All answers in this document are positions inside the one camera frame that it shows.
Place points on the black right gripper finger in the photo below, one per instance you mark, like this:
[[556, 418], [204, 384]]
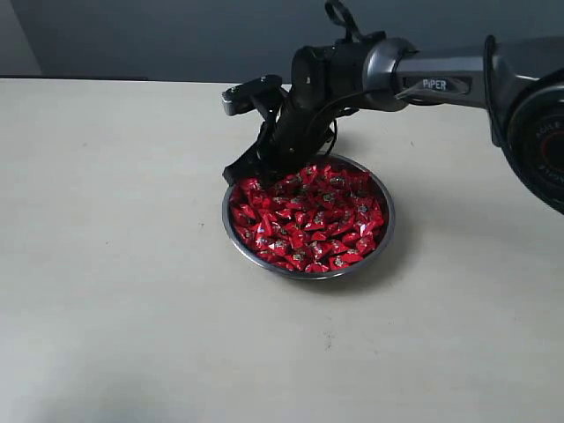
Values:
[[268, 176]]

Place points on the round steel bowl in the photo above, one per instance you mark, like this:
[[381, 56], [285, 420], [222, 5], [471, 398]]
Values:
[[308, 275]]

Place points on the pile of red candies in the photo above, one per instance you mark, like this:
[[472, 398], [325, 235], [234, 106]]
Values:
[[308, 224]]

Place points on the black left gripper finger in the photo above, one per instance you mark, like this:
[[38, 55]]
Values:
[[246, 166]]

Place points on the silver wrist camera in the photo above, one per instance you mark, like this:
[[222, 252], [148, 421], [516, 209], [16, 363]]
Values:
[[265, 95]]

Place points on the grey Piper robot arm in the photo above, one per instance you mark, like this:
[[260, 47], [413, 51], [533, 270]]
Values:
[[519, 84]]

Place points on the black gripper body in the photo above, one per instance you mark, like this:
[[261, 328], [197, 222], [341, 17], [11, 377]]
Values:
[[294, 138]]

